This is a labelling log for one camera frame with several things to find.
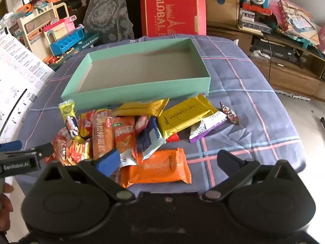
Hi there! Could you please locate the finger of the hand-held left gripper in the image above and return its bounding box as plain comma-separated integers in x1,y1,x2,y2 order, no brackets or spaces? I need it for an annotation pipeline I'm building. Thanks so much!
2,143,54,159
0,140,23,153

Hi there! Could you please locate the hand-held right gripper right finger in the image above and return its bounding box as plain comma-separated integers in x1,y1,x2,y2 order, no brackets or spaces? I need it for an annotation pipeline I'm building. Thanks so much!
202,149,296,200

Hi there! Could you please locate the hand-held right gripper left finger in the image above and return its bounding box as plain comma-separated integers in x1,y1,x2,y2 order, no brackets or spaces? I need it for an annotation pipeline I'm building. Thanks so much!
38,149,136,201

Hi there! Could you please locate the clear brown cake bar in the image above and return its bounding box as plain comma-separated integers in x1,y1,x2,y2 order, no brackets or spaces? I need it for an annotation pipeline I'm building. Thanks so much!
92,109,116,160

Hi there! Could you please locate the orange packet with green mark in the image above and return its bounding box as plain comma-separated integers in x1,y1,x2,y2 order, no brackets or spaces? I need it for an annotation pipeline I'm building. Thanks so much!
113,115,139,169

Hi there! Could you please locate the orange fries snack packet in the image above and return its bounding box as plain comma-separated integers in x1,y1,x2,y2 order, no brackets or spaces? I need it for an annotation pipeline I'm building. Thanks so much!
44,130,92,167

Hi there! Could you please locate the purple white snack packet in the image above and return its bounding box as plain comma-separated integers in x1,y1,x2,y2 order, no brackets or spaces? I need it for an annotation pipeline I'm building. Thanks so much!
189,110,228,143

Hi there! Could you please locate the dark blue snack packet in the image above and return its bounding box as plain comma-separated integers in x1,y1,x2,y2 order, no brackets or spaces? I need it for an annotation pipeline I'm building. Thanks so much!
136,117,167,161

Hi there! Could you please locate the yellow-green purple snack packet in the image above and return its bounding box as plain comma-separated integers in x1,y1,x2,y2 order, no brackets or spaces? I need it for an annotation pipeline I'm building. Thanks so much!
58,100,85,143

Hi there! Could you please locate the teal cardboard box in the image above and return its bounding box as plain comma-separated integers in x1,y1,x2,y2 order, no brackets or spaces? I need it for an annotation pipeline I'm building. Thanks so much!
60,38,212,111

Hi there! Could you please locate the person's left hand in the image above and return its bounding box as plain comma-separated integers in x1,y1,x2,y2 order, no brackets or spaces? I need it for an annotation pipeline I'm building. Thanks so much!
0,183,14,237

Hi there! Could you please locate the purple plaid blanket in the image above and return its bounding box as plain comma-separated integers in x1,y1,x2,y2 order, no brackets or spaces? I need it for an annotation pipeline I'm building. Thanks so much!
11,34,308,204

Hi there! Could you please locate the red rainbow candy bag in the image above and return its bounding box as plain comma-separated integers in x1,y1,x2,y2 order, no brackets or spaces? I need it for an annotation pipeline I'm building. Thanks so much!
79,109,98,139

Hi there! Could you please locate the small patterned candy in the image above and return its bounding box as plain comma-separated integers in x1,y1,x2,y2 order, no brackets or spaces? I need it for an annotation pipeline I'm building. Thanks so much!
219,102,239,125

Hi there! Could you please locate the pink white snack packet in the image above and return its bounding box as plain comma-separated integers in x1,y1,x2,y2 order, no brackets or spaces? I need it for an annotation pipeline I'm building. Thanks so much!
134,115,151,134

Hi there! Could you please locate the long yellow snack packet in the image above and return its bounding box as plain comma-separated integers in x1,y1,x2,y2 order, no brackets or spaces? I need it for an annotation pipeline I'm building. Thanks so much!
112,98,170,117

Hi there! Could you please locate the white instruction sheet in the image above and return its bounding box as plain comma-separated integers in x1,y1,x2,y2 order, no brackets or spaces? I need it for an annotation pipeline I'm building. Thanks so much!
0,27,55,145

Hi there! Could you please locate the wooden cabinet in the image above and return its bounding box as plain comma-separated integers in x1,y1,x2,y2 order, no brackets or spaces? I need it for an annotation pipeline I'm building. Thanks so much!
207,22,325,99

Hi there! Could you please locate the teal toy box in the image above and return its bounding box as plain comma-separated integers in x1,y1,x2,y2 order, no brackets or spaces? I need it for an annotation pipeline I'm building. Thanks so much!
49,32,101,65

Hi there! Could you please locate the black device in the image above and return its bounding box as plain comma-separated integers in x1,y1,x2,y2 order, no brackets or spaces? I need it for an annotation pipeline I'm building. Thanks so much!
251,39,306,64

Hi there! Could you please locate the toy kitchen set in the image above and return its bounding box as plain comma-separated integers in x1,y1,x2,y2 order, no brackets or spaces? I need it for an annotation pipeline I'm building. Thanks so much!
17,1,85,58

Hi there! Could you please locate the orange pumpkin toy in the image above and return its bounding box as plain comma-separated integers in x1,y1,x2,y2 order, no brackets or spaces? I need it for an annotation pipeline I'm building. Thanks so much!
16,2,34,14

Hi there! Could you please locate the grey lace cloth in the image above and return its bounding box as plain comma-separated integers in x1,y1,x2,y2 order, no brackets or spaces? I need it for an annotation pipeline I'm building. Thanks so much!
82,0,135,47

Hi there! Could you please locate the stack of picture books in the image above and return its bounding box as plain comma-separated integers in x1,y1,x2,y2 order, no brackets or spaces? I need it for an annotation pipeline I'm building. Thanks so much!
277,0,322,47

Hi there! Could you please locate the bear print cardboard box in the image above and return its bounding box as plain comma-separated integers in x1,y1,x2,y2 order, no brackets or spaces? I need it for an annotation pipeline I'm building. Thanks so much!
203,0,242,26

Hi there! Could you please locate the red gift box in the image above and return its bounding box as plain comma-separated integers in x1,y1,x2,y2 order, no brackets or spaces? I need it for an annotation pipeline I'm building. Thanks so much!
140,0,207,37

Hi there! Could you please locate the pink plastic bag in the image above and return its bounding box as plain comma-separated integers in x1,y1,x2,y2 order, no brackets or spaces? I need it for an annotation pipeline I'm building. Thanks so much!
269,0,290,14

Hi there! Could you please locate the black cable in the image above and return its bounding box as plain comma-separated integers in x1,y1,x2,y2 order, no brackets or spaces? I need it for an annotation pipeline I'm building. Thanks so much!
263,32,273,83

